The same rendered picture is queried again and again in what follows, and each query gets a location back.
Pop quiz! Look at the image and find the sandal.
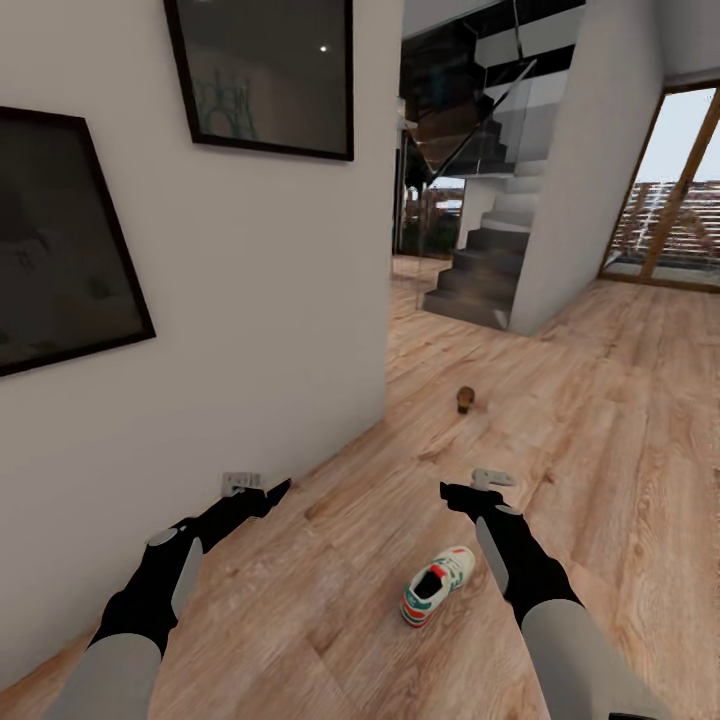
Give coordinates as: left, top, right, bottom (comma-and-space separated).
457, 387, 475, 414

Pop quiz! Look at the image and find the gym shoe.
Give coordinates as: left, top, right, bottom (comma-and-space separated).
400, 546, 475, 628

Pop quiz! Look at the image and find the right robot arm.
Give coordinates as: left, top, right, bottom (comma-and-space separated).
440, 467, 679, 720

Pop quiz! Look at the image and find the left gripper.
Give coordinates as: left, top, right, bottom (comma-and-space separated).
210, 479, 293, 534

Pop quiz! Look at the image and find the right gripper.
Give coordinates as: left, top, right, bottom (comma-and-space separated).
440, 482, 503, 521

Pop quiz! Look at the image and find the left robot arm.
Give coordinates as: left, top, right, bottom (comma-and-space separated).
39, 471, 293, 720

